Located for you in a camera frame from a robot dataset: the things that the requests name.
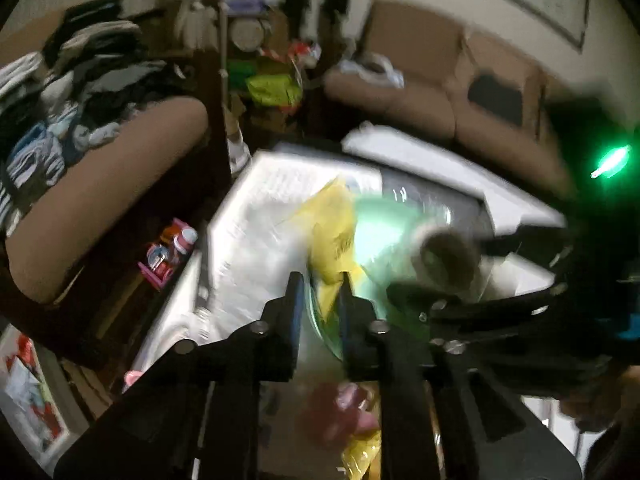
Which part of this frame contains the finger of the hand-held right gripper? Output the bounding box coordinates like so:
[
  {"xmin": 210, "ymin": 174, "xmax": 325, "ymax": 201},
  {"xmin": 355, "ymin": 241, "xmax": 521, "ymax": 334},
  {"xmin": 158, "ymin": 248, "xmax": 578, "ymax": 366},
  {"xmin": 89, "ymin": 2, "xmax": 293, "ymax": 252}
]
[
  {"xmin": 477, "ymin": 221, "xmax": 572, "ymax": 262},
  {"xmin": 386, "ymin": 283, "xmax": 602, "ymax": 362}
]

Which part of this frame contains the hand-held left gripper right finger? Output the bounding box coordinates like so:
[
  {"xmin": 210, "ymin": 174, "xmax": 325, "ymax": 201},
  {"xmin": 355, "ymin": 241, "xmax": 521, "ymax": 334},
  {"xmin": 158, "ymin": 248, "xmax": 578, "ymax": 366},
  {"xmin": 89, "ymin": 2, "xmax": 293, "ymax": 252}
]
[{"xmin": 336, "ymin": 270, "xmax": 584, "ymax": 480}]

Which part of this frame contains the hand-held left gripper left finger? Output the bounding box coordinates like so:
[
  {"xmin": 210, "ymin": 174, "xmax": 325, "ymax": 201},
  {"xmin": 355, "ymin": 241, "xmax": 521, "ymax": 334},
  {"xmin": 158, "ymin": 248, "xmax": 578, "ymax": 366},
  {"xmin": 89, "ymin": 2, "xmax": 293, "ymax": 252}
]
[{"xmin": 52, "ymin": 271, "xmax": 306, "ymax": 480}]

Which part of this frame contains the yellow snack bag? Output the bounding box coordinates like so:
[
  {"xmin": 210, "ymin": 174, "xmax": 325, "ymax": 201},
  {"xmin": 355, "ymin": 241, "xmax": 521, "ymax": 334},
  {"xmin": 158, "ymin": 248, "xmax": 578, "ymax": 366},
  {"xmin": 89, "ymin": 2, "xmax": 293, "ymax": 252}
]
[{"xmin": 299, "ymin": 179, "xmax": 362, "ymax": 322}]

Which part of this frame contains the tape roll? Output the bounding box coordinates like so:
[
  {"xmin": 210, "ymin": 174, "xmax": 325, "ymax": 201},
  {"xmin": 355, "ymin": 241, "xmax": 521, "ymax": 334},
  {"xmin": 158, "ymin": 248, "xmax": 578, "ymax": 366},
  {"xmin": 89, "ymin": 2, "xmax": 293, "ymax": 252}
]
[{"xmin": 416, "ymin": 226, "xmax": 482, "ymax": 292}]

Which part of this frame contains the clear glass bowl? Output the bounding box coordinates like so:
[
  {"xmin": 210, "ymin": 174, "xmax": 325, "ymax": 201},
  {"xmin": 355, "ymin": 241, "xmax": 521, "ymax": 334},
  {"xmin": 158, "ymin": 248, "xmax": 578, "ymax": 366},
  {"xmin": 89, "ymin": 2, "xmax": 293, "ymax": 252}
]
[{"xmin": 309, "ymin": 194, "xmax": 457, "ymax": 362}]

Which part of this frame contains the pink snack packet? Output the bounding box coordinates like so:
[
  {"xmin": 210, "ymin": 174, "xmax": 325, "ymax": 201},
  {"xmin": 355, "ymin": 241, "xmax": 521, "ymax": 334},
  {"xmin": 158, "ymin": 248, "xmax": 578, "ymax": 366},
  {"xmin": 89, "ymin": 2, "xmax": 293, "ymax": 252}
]
[{"xmin": 299, "ymin": 381, "xmax": 382, "ymax": 449}]

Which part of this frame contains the pink bottle holder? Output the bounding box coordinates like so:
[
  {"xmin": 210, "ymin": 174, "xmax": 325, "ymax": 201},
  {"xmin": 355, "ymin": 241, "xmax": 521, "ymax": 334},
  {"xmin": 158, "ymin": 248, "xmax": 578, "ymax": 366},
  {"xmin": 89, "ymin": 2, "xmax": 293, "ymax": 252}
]
[{"xmin": 139, "ymin": 216, "xmax": 199, "ymax": 292}]

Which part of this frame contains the orange yellow snack packet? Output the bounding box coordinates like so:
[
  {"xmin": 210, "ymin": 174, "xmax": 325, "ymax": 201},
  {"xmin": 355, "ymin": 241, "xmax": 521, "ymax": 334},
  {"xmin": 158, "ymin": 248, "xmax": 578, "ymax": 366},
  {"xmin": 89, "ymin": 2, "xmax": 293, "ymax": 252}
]
[{"xmin": 339, "ymin": 431, "xmax": 384, "ymax": 480}]

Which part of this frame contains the black cushion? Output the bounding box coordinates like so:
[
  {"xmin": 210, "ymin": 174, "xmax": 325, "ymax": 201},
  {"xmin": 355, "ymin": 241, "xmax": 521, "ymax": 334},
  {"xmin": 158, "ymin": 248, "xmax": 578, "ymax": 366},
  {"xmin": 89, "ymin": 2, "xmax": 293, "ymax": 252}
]
[{"xmin": 466, "ymin": 74, "xmax": 524, "ymax": 127}]

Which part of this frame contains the beige sofa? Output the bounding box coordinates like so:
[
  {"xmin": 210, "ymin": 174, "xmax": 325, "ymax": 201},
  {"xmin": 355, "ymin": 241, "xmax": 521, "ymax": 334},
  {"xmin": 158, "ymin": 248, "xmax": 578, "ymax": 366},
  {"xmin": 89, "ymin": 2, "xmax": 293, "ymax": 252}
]
[{"xmin": 322, "ymin": 0, "xmax": 572, "ymax": 187}]

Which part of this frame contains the bright green bag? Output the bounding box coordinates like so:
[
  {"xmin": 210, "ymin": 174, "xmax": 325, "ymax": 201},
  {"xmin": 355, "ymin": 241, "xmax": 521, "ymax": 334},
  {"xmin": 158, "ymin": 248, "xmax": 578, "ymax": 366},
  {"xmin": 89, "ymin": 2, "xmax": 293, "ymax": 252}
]
[{"xmin": 244, "ymin": 73, "xmax": 304, "ymax": 112}]

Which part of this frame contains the brown armchair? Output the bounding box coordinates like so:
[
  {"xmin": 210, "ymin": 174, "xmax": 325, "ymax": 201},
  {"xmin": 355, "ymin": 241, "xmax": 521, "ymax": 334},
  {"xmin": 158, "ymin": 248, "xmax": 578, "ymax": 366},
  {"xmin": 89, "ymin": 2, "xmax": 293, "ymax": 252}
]
[{"xmin": 4, "ymin": 96, "xmax": 212, "ymax": 307}]

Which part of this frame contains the white plastic bag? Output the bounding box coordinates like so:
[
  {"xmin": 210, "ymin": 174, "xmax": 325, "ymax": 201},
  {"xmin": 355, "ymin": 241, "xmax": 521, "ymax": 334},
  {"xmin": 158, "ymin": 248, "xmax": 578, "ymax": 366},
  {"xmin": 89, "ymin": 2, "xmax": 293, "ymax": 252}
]
[{"xmin": 339, "ymin": 54, "xmax": 407, "ymax": 89}]

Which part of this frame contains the round white tin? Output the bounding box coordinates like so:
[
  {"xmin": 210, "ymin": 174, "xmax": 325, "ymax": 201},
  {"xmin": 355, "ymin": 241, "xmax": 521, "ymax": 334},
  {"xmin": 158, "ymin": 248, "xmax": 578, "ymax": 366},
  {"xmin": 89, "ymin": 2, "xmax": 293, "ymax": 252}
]
[{"xmin": 231, "ymin": 16, "xmax": 269, "ymax": 52}]

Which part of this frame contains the pile of folded clothes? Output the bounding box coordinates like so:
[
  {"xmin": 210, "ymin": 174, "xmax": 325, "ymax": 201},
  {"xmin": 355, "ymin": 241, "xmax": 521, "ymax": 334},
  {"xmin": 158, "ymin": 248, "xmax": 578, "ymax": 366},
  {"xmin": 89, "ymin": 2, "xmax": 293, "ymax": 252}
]
[{"xmin": 0, "ymin": 0, "xmax": 192, "ymax": 242}]

